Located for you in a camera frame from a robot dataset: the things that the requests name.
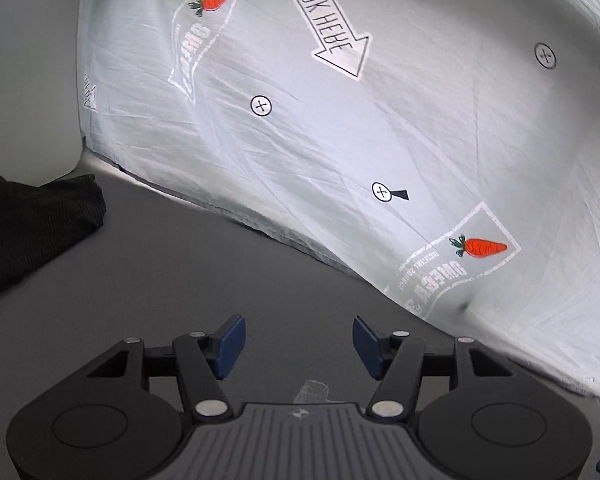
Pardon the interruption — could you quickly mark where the white printed sheet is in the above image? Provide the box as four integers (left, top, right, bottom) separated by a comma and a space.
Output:
77, 0, 600, 409

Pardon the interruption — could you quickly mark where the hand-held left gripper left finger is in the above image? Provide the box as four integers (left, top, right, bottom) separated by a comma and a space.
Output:
86, 314, 247, 420

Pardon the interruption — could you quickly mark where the black knitted cloth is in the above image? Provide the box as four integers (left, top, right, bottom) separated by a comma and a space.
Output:
0, 174, 106, 314

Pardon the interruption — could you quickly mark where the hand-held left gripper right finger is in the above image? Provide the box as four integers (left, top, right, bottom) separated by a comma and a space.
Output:
353, 314, 514, 419

